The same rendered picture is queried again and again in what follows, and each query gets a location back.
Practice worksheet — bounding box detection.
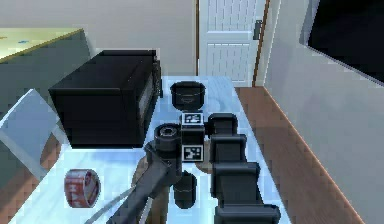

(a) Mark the white room door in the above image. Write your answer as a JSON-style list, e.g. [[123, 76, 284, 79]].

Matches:
[[198, 0, 268, 88]]

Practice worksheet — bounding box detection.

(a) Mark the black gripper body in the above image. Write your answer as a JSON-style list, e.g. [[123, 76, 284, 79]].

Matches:
[[106, 122, 184, 224]]

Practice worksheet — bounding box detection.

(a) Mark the grey door handle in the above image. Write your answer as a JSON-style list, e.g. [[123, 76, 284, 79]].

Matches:
[[252, 19, 264, 41]]

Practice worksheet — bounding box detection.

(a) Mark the black mug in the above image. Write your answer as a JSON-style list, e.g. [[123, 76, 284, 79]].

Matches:
[[172, 170, 198, 210]]

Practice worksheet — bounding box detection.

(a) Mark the black television set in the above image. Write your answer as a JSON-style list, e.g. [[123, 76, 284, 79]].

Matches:
[[306, 0, 384, 85]]

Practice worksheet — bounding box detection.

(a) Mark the black microwave oven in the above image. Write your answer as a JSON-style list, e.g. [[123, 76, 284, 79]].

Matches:
[[48, 49, 164, 150]]

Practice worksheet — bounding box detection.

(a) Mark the black round pot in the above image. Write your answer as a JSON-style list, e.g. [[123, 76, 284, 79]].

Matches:
[[169, 80, 207, 112]]

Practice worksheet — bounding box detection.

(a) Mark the pale grey chair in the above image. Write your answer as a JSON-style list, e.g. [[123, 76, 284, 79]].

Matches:
[[0, 88, 69, 182]]

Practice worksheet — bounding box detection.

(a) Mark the red and white can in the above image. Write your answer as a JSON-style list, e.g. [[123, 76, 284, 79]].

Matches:
[[63, 168, 102, 209]]

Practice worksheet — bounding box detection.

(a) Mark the grey cupboard with yellow top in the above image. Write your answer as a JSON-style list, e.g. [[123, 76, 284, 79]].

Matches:
[[0, 27, 92, 113]]

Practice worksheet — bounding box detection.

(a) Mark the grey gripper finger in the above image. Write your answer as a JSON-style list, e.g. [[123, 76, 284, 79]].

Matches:
[[83, 186, 136, 224], [137, 196, 155, 224]]

